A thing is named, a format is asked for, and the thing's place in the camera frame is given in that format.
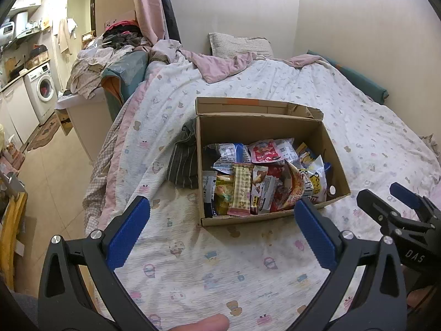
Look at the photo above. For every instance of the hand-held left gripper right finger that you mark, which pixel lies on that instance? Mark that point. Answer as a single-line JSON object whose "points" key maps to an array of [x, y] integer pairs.
{"points": [[315, 234]]}

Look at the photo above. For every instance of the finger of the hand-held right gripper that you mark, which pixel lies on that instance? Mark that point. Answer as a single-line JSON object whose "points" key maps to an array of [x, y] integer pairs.
{"points": [[405, 193], [375, 207]]}

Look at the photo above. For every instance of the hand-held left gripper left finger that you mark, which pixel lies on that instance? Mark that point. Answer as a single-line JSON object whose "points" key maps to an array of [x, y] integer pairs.
{"points": [[127, 232]]}

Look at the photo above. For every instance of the white yellow snack packet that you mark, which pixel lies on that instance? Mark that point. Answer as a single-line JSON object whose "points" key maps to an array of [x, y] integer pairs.
{"points": [[315, 182]]}

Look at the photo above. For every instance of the orange snack bag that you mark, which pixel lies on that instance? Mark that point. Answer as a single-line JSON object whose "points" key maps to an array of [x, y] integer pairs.
{"points": [[296, 186]]}

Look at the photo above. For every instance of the brown white snack packet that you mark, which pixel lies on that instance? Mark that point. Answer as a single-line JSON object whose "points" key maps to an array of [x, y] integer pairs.
{"points": [[262, 186]]}

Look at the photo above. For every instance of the blue yellow snack packet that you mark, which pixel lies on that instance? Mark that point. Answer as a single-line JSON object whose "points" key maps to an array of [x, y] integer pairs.
{"points": [[305, 151]]}

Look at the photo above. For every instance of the beige wafer packet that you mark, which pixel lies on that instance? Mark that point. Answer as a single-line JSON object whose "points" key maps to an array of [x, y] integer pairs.
{"points": [[241, 189]]}

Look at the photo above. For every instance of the pink red snack packet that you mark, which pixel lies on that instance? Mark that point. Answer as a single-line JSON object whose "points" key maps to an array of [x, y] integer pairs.
{"points": [[265, 151]]}

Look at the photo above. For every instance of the blue white snack packet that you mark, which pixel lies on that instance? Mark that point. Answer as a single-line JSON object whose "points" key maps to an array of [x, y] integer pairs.
{"points": [[227, 155]]}

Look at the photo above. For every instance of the brown cardboard box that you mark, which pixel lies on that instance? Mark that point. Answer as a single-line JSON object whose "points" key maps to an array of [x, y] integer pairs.
{"points": [[262, 124]]}

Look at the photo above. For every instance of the person's left hand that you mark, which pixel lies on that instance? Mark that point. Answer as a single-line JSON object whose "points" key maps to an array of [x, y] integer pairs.
{"points": [[199, 324]]}

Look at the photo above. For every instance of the dark striped cloth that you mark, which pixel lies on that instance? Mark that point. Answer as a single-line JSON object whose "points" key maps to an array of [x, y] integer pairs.
{"points": [[182, 165]]}

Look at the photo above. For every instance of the white printed blanket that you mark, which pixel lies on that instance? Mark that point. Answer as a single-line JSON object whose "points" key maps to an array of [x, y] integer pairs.
{"points": [[224, 265]]}

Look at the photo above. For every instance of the wooden chair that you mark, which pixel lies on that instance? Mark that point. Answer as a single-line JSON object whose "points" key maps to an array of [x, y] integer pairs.
{"points": [[13, 220]]}

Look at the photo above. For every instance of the white storage chest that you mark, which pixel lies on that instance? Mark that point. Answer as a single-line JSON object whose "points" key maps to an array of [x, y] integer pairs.
{"points": [[86, 124]]}

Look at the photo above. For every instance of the teal cushion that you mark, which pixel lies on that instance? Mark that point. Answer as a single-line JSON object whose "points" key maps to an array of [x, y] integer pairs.
{"points": [[361, 82]]}

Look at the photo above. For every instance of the brown floor mat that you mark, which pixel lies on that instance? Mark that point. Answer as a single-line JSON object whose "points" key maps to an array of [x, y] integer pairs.
{"points": [[43, 134]]}

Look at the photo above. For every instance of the teal orange pillow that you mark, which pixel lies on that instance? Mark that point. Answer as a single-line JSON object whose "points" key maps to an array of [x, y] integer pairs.
{"points": [[120, 76]]}

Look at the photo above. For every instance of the white kitchen cabinet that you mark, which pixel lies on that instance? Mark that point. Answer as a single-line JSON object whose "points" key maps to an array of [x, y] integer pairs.
{"points": [[17, 110]]}

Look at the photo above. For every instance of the white washing machine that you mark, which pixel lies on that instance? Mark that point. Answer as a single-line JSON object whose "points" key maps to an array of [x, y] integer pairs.
{"points": [[41, 89]]}

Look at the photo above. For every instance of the beige crumpled cloth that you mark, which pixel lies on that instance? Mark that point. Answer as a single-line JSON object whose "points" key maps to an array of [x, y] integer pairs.
{"points": [[89, 69]]}

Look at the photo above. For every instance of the pink blanket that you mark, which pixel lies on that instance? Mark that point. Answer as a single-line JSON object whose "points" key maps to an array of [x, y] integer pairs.
{"points": [[220, 67]]}

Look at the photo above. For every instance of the pile of dark clothes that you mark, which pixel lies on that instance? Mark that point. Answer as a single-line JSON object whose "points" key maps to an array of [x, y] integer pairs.
{"points": [[120, 34]]}

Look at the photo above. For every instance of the beige hanging towel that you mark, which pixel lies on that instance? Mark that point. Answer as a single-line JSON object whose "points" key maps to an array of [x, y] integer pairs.
{"points": [[65, 36]]}

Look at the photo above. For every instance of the beige pillow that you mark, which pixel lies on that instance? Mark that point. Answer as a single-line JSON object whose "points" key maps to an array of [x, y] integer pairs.
{"points": [[237, 43]]}

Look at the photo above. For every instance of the dark upright mattress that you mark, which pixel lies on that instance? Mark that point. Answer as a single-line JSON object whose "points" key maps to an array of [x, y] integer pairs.
{"points": [[170, 13]]}

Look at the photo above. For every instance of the pink hanging sheet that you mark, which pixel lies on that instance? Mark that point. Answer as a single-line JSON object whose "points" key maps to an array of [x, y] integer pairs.
{"points": [[148, 7]]}

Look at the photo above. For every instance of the white rice cooker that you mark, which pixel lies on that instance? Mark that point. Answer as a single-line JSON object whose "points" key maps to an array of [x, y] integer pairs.
{"points": [[7, 29]]}

